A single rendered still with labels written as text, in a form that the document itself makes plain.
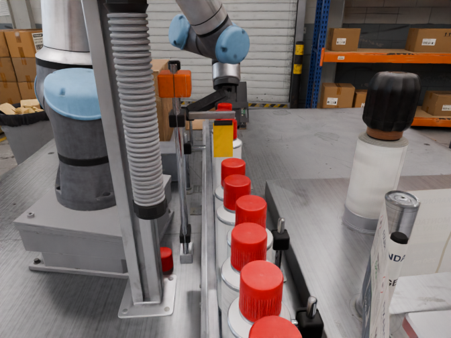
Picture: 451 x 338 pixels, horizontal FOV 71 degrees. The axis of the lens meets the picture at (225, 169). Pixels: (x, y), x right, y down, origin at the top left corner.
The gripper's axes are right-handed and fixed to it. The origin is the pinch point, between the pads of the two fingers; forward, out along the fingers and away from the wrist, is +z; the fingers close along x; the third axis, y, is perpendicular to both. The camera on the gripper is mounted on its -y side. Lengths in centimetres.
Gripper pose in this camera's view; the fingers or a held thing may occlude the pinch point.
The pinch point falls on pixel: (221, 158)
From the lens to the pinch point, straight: 81.3
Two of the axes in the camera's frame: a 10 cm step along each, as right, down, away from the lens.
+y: 10.0, -0.3, 0.6
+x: -0.6, 0.8, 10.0
